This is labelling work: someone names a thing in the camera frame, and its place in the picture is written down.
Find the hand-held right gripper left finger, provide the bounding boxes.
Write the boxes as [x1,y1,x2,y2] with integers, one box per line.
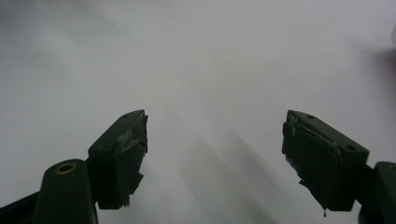
[87,108,149,210]

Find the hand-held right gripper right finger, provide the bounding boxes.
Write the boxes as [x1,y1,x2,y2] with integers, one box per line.
[281,109,370,218]

